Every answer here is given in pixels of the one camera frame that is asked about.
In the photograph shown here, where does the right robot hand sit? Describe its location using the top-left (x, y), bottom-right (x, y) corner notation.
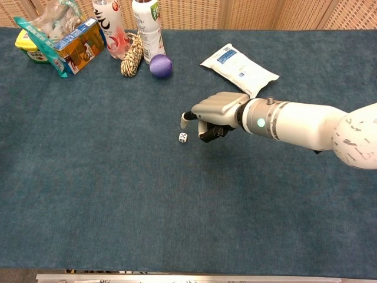
top-left (180, 91), bottom-right (251, 143)

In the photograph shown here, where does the white wet wipes pack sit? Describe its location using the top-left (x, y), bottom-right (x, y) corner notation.
top-left (200, 43), bottom-right (280, 99)

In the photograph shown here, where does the purple ball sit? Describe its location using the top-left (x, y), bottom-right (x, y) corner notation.
top-left (149, 54), bottom-right (174, 79)

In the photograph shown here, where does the teal table cloth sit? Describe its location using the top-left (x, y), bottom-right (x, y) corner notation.
top-left (0, 27), bottom-right (377, 279)

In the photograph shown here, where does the wicker folding screen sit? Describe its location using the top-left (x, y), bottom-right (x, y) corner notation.
top-left (0, 0), bottom-right (377, 30)

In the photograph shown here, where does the white bottle with green label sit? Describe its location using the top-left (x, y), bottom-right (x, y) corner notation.
top-left (131, 0), bottom-right (167, 65)

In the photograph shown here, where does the clear bottle with red print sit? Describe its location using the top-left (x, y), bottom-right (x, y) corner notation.
top-left (92, 0), bottom-right (131, 61)

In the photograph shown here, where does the blue and orange carton box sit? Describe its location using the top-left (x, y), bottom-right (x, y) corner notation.
top-left (54, 17), bottom-right (107, 75)

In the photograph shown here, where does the teal snack bag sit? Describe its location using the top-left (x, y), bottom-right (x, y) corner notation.
top-left (13, 0), bottom-right (87, 78)

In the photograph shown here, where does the yellow lidded tub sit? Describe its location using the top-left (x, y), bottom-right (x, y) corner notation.
top-left (14, 28), bottom-right (51, 64)

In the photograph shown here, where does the braided beige rope bundle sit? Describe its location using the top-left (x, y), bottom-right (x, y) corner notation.
top-left (120, 32), bottom-right (144, 78)

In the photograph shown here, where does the aluminium frame rail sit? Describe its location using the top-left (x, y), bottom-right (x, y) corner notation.
top-left (35, 273), bottom-right (343, 283)

